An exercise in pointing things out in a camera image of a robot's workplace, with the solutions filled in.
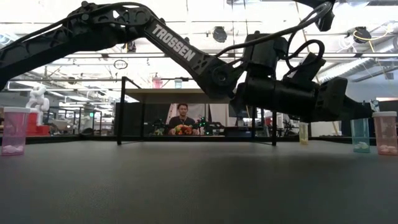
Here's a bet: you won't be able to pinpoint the black ceiling cord reel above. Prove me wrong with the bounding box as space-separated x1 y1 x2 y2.
354 26 371 44
212 26 228 44

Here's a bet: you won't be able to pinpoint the colourful toy pile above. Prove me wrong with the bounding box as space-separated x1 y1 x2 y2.
174 124 194 136

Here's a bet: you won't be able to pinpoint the wooden shelf black metal legs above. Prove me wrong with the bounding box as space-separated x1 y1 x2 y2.
116 76 278 147

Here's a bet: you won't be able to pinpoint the red base block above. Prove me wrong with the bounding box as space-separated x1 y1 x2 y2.
26 111 50 137

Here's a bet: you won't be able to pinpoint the yellow medicine bottle white cap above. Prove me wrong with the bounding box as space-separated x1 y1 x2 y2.
298 121 310 146

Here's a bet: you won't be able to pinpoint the white robot figure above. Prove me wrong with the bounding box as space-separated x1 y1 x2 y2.
25 85 50 125

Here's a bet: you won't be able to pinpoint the black table mat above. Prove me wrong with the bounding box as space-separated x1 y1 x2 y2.
0 140 398 224

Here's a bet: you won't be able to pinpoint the black partition panel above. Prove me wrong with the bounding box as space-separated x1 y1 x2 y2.
341 100 398 138
114 102 170 138

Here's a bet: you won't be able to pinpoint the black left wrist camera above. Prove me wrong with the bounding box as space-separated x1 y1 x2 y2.
290 52 327 82

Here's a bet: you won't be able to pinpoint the person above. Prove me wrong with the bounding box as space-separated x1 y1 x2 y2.
169 103 199 136

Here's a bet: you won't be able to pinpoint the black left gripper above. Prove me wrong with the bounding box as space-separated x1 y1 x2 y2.
310 77 374 123

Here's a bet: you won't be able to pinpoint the silver ceiling duct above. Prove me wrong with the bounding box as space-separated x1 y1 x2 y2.
323 37 398 86

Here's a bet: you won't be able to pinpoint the teal medicine bottle white cap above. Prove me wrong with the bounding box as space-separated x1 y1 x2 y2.
350 118 371 154

